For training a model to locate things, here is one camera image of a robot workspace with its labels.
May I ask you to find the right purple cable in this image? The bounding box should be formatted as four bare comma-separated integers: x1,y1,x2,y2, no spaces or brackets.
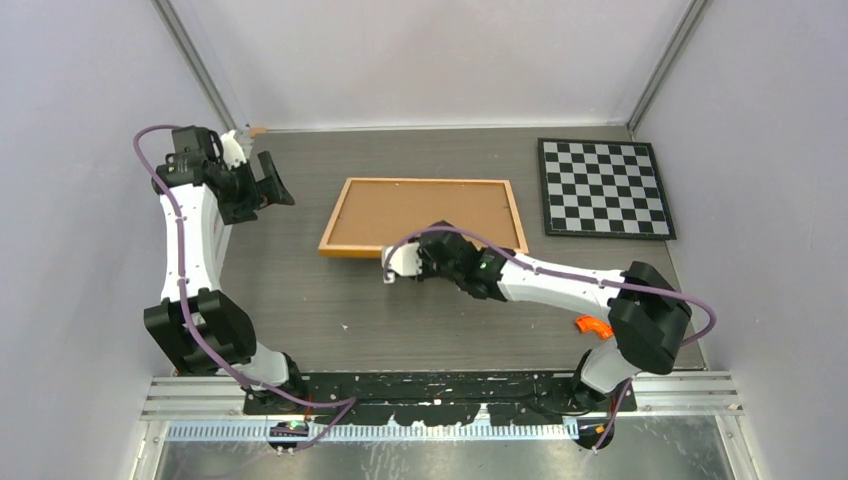
381,226,718,454

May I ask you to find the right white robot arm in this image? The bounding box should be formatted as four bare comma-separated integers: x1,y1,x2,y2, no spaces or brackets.
413,222,692,411

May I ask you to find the wooden picture frame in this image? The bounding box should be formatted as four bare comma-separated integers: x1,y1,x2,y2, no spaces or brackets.
318,177,529,259

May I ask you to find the orange curved plastic piece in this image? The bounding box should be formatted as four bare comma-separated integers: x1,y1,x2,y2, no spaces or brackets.
574,315,614,341

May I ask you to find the purple cable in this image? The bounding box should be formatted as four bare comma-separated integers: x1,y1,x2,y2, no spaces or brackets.
132,124,358,454
381,226,718,454

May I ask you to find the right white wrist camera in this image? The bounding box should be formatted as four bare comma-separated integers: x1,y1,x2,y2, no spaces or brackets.
381,241,423,284

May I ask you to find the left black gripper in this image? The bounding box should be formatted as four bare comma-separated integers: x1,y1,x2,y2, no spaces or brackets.
219,152,293,225

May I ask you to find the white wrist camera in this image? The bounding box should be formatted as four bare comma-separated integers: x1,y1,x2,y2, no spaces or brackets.
219,130,249,169
381,241,423,284

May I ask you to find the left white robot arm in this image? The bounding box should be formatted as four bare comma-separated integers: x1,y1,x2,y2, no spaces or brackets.
143,125,307,414

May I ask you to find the black white chessboard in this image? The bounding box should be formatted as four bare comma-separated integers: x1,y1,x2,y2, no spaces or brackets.
537,138,677,241

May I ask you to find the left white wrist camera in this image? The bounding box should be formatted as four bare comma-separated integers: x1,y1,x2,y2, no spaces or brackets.
219,130,249,169

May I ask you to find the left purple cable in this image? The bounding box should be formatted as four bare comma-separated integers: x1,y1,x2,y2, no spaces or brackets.
132,124,358,454

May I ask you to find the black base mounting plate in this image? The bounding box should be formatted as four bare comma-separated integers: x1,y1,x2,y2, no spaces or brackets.
243,371,636,427

